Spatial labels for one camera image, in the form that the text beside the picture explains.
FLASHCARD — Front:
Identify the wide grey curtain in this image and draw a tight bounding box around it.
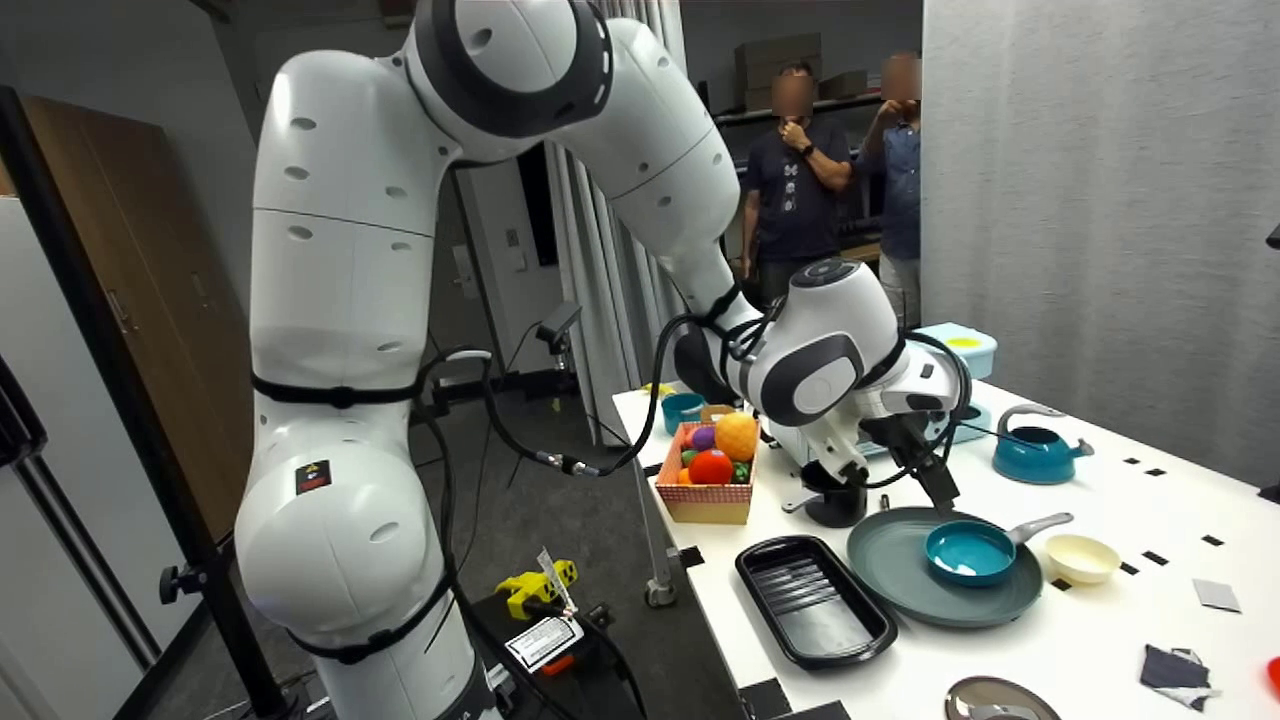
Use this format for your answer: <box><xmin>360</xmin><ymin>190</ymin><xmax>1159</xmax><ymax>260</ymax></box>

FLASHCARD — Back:
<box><xmin>918</xmin><ymin>0</ymin><xmax>1280</xmax><ymax>490</ymax></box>

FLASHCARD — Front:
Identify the person in dark shirt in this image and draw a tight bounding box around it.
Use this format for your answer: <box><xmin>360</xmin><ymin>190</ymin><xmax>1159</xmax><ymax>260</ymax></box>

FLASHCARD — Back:
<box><xmin>737</xmin><ymin>58</ymin><xmax>861</xmax><ymax>322</ymax></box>

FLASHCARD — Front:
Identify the black bag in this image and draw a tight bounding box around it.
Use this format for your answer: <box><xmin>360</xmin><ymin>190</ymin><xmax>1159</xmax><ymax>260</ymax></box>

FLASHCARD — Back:
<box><xmin>670</xmin><ymin>325</ymin><xmax>730</xmax><ymax>403</ymax></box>

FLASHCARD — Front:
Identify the red toy tomato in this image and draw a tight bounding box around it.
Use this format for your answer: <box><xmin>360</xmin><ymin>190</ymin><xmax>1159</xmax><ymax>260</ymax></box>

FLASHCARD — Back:
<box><xmin>683</xmin><ymin>443</ymin><xmax>738</xmax><ymax>490</ymax></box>

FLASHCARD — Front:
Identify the black rectangular tray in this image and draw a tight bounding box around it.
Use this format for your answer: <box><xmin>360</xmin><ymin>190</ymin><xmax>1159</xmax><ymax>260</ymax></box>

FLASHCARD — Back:
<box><xmin>730</xmin><ymin>531</ymin><xmax>898</xmax><ymax>673</ymax></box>

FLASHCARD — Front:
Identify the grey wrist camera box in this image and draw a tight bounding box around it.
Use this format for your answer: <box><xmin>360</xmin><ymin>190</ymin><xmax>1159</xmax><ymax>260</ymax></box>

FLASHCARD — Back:
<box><xmin>794</xmin><ymin>419</ymin><xmax>872</xmax><ymax>490</ymax></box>

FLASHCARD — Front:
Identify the small cream bowl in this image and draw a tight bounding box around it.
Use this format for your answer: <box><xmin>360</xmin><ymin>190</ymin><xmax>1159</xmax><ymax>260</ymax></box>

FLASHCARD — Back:
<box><xmin>1036</xmin><ymin>531</ymin><xmax>1123</xmax><ymax>591</ymax></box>

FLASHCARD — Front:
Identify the dark grey cloth piece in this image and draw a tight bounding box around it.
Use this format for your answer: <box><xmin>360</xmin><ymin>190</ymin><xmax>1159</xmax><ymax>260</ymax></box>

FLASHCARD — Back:
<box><xmin>1136</xmin><ymin>639</ymin><xmax>1221</xmax><ymax>714</ymax></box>

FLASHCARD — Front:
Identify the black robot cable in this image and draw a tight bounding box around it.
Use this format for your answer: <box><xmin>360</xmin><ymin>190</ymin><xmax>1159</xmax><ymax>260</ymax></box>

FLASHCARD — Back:
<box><xmin>405</xmin><ymin>303</ymin><xmax>980</xmax><ymax>494</ymax></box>

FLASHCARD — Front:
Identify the black tripod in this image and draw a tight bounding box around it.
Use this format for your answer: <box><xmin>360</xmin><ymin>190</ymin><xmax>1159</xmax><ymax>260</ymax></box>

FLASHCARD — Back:
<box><xmin>0</xmin><ymin>81</ymin><xmax>291</xmax><ymax>720</ymax></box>

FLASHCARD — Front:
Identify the dark green round plate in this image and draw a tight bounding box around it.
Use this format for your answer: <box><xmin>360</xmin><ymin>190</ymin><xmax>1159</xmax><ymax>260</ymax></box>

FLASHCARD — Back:
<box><xmin>843</xmin><ymin>504</ymin><xmax>1048</xmax><ymax>636</ymax></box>

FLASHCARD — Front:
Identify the light blue container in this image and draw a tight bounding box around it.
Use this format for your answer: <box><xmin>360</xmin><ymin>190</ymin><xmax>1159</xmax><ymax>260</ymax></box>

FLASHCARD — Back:
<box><xmin>916</xmin><ymin>322</ymin><xmax>1004</xmax><ymax>388</ymax></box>

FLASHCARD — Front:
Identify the narrow white curtain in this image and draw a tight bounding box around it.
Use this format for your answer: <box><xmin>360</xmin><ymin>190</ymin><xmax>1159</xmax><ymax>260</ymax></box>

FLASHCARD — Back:
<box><xmin>542</xmin><ymin>0</ymin><xmax>701</xmax><ymax>450</ymax></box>

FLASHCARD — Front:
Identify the white tablet device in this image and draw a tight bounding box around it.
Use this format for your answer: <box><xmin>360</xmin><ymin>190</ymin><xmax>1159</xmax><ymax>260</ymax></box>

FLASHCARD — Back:
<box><xmin>504</xmin><ymin>612</ymin><xmax>587</xmax><ymax>679</ymax></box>

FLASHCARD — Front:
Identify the person in blue shirt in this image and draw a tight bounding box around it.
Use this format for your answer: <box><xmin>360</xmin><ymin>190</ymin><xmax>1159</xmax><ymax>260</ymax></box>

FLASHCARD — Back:
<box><xmin>857</xmin><ymin>49</ymin><xmax>926</xmax><ymax>331</ymax></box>

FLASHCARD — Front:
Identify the black camera on stand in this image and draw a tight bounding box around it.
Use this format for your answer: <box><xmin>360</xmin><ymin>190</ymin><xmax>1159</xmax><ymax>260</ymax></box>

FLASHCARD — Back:
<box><xmin>532</xmin><ymin>299</ymin><xmax>587</xmax><ymax>359</ymax></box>

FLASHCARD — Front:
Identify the small teal cup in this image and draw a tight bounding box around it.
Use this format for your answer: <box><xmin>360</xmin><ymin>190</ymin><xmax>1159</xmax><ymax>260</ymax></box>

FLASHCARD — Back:
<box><xmin>660</xmin><ymin>388</ymin><xmax>713</xmax><ymax>442</ymax></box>

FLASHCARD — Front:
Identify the grey square patch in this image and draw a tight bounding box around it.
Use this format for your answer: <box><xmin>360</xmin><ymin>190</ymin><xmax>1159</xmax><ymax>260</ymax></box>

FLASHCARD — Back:
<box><xmin>1190</xmin><ymin>575</ymin><xmax>1245</xmax><ymax>619</ymax></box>

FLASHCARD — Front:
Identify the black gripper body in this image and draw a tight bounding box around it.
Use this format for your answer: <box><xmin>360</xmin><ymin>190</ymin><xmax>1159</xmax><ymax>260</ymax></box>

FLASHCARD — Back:
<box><xmin>861</xmin><ymin>403</ymin><xmax>957</xmax><ymax>474</ymax></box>

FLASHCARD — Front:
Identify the brown wooden board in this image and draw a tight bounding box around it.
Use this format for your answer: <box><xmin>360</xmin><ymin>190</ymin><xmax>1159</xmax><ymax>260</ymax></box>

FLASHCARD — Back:
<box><xmin>17</xmin><ymin>94</ymin><xmax>260</xmax><ymax>540</ymax></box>

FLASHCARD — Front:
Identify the medium black tape square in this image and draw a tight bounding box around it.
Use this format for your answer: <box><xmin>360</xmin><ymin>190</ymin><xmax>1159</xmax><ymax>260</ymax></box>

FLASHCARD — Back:
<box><xmin>737</xmin><ymin>677</ymin><xmax>794</xmax><ymax>720</ymax></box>

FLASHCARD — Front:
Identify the white cabinet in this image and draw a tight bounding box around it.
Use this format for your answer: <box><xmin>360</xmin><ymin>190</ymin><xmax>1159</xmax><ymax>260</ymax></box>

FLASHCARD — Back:
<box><xmin>0</xmin><ymin>194</ymin><xmax>207</xmax><ymax>720</ymax></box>

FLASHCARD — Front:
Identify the grey metal pole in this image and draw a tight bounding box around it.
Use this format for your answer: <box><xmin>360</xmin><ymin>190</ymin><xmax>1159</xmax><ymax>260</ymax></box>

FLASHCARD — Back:
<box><xmin>629</xmin><ymin>443</ymin><xmax>683</xmax><ymax>612</ymax></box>

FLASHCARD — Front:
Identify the black cup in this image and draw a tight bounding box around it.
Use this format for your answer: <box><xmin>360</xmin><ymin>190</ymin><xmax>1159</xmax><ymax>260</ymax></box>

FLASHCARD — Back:
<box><xmin>804</xmin><ymin>464</ymin><xmax>876</xmax><ymax>531</ymax></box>

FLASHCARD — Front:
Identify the glass lid with metal handle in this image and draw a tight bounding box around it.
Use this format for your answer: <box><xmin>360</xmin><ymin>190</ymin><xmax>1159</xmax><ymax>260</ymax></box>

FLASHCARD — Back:
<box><xmin>939</xmin><ymin>673</ymin><xmax>1065</xmax><ymax>720</ymax></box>

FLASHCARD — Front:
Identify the blue kettle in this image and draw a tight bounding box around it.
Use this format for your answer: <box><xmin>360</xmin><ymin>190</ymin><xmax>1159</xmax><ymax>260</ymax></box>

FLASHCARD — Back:
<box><xmin>993</xmin><ymin>402</ymin><xmax>1098</xmax><ymax>490</ymax></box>

